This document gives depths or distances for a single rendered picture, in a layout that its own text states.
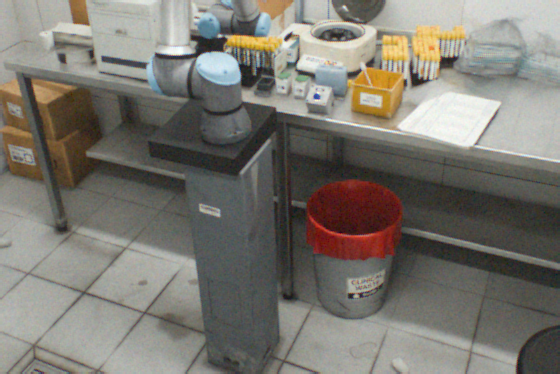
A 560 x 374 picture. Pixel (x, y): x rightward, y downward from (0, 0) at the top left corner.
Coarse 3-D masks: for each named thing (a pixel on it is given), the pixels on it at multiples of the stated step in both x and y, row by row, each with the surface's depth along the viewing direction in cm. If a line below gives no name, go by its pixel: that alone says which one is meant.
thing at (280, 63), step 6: (240, 54) 236; (246, 54) 237; (270, 54) 235; (282, 54) 236; (246, 60) 239; (276, 60) 232; (282, 60) 237; (264, 66) 234; (270, 66) 234; (276, 66) 233; (282, 66) 238; (264, 72) 237; (270, 72) 236; (276, 72) 234
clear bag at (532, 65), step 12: (540, 36) 222; (528, 48) 223; (540, 48) 220; (552, 48) 219; (528, 60) 222; (540, 60) 219; (552, 60) 217; (516, 72) 226; (528, 72) 222; (540, 72) 220; (552, 72) 218; (552, 84) 219
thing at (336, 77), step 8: (320, 64) 219; (320, 72) 216; (328, 72) 215; (336, 72) 214; (344, 72) 213; (320, 80) 218; (328, 80) 217; (336, 80) 216; (344, 80) 215; (336, 88) 217; (344, 88) 216; (336, 96) 218; (344, 96) 218
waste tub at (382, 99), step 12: (372, 72) 214; (384, 72) 212; (396, 72) 211; (360, 84) 212; (372, 84) 216; (384, 84) 214; (396, 84) 203; (360, 96) 206; (372, 96) 204; (384, 96) 202; (396, 96) 206; (360, 108) 208; (372, 108) 206; (384, 108) 204; (396, 108) 210
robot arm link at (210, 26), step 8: (216, 8) 204; (224, 8) 206; (208, 16) 200; (216, 16) 201; (224, 16) 200; (200, 24) 201; (208, 24) 200; (216, 24) 199; (224, 24) 200; (200, 32) 202; (208, 32) 201; (216, 32) 200; (224, 32) 202
